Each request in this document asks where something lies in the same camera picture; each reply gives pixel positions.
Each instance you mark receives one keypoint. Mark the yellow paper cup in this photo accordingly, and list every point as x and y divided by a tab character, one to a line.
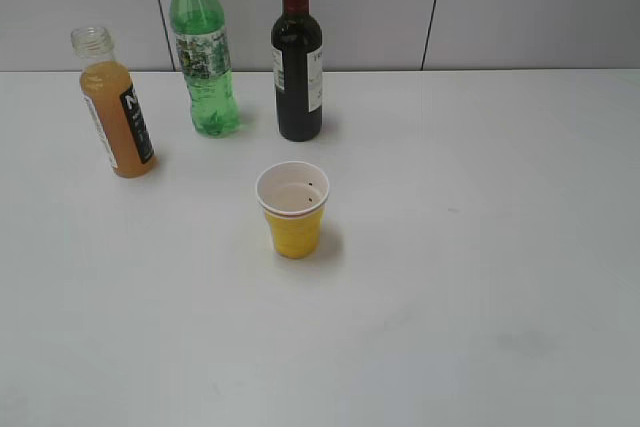
293	195

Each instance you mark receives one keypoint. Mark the NFC orange juice bottle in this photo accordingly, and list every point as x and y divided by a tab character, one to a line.
110	96

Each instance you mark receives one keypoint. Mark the dark red wine bottle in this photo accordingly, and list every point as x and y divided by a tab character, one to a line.
296	39

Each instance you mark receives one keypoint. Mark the green plastic soda bottle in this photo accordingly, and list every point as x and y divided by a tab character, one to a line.
202	48

